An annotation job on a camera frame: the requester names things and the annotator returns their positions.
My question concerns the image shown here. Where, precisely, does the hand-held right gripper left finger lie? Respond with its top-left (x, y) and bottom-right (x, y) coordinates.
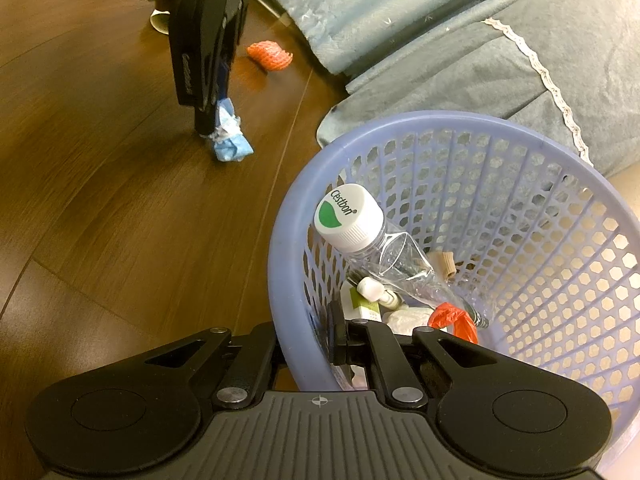
top-left (142, 321), bottom-right (288, 410)

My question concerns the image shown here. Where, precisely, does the purple plastic mesh basket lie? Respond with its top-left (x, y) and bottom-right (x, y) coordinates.
top-left (267, 111), bottom-right (640, 480)

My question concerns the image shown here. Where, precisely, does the red plastic bag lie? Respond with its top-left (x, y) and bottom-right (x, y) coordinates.
top-left (430, 302), bottom-right (480, 345)

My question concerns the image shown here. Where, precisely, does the small white tube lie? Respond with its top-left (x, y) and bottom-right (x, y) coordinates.
top-left (357, 277), bottom-right (401, 308)

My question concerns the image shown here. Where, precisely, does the orange foam fruit net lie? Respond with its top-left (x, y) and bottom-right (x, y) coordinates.
top-left (246, 41), bottom-right (293, 72)

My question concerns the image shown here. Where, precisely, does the white paper cup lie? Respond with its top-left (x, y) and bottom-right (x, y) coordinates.
top-left (149, 9), bottom-right (173, 36)

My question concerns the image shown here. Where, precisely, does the light blue curtain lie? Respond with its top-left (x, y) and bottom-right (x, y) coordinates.
top-left (252, 0), bottom-right (640, 78)

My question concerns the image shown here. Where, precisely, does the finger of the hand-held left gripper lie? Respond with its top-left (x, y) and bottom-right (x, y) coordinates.
top-left (216, 10), bottom-right (248, 103)
top-left (194, 95), bottom-right (217, 137)

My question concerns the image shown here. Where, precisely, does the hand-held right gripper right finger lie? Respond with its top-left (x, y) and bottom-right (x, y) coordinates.
top-left (326, 300), bottom-right (501, 408)

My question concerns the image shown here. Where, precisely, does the crushed clear plastic bottle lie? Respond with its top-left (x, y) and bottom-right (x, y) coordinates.
top-left (314, 184), bottom-right (493, 331)

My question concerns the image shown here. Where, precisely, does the grey-blue cloth lace trim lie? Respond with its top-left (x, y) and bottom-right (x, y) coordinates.
top-left (316, 15), bottom-right (640, 178)

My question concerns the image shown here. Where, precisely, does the blue face mask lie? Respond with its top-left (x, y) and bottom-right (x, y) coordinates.
top-left (207, 99), bottom-right (254, 163)

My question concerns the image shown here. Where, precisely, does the small white box green label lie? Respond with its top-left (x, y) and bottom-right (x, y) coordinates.
top-left (341, 282), bottom-right (381, 321)

